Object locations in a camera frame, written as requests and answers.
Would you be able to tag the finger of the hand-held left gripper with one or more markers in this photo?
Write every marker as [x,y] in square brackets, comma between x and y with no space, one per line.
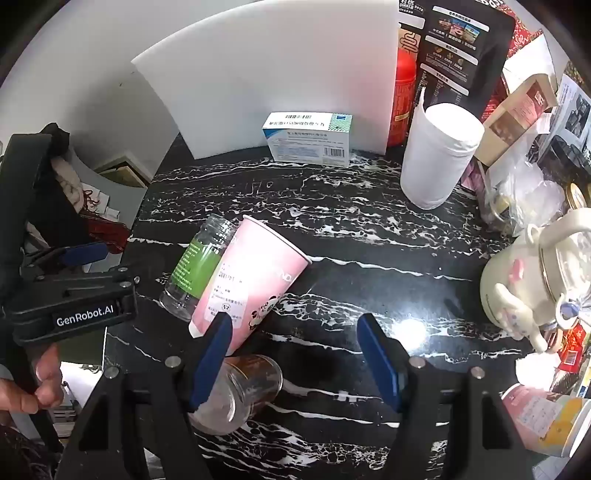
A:
[85,254]

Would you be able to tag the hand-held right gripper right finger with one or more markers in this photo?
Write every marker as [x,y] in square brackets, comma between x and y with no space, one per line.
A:
[376,357]

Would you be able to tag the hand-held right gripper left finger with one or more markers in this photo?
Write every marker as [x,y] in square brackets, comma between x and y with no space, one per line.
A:
[213,355]

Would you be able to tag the pink and yellow paper cup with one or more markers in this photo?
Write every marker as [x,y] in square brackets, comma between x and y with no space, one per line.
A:
[538,420]

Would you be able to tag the person's left hand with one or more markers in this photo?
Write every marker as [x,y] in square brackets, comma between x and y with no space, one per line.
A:
[32,387]

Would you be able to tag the clear glass jar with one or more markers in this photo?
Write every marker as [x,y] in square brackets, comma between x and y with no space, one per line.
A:
[240,392]

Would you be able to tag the pile of clothes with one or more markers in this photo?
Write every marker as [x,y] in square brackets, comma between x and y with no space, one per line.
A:
[69,194]

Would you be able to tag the clear bottle with green label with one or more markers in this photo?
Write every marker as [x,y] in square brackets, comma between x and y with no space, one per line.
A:
[196,267]

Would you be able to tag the cream ceramic teapot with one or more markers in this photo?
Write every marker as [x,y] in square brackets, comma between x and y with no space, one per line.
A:
[531,277]

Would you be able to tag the red packet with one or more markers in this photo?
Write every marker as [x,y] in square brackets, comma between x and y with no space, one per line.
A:
[572,353]

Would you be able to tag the white plastic canister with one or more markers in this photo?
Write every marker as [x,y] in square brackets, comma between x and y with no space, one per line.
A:
[436,152]

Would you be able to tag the clear plastic bag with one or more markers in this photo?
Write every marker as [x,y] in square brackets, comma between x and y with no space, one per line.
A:
[526,189]

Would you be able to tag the white and blue medicine box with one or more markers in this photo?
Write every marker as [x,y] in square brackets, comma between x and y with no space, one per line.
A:
[308,138]

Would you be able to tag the red bottle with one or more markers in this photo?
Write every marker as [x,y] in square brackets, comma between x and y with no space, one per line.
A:
[400,101]

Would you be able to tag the white foam board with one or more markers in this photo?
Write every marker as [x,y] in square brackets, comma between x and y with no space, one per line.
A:
[277,78]

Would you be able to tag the brown and white carton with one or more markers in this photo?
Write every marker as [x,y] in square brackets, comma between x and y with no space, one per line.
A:
[517,110]

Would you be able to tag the black printed pouch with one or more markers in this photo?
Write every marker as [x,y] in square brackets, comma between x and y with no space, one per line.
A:
[461,50]

